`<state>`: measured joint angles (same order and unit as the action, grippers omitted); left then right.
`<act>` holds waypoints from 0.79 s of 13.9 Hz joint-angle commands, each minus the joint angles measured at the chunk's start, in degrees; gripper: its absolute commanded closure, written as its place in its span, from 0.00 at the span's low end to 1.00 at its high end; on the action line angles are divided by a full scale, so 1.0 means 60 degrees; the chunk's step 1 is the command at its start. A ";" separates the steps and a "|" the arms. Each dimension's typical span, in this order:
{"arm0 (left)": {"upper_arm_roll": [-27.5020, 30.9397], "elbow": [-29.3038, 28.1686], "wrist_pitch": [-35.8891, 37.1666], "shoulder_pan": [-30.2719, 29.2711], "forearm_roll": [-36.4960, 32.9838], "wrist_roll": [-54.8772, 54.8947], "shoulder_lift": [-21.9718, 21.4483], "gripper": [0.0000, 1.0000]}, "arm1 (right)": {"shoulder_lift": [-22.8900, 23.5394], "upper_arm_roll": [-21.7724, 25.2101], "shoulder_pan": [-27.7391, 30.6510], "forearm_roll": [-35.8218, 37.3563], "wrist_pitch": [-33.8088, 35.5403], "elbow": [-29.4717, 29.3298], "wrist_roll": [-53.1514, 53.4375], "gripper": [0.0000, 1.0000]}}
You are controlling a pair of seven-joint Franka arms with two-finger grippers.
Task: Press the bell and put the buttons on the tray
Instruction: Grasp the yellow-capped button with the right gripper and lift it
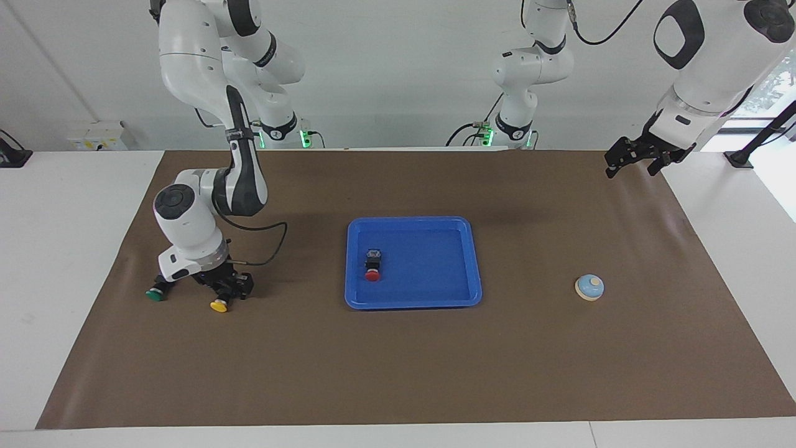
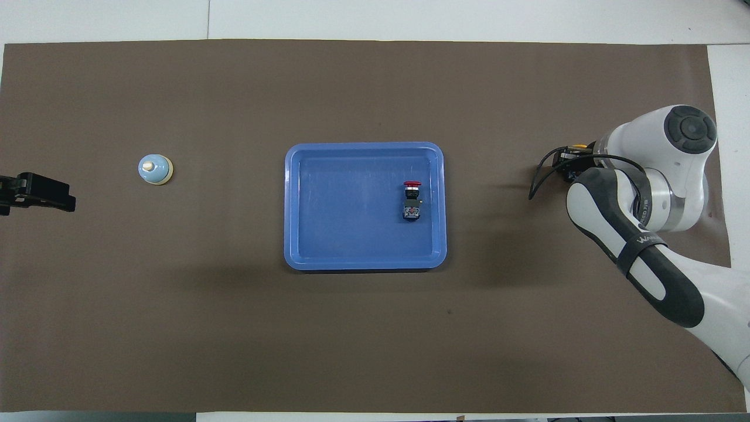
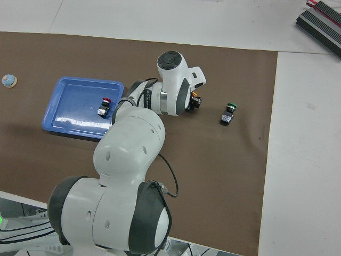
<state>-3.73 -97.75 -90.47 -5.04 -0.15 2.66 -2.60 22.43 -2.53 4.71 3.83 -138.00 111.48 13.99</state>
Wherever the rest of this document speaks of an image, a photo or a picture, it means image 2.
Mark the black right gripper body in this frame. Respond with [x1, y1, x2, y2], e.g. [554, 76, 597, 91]
[558, 145, 598, 183]

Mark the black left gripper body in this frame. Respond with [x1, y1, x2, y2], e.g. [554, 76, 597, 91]
[0, 172, 71, 205]

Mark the red push button switch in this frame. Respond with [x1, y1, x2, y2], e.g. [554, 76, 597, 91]
[402, 181, 424, 222]

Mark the light blue service bell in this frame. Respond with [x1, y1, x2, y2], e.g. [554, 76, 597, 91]
[138, 154, 174, 186]

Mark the blue plastic tray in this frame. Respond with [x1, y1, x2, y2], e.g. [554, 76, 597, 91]
[284, 142, 447, 271]

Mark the brown table mat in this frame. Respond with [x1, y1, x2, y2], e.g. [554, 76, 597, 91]
[0, 39, 748, 414]

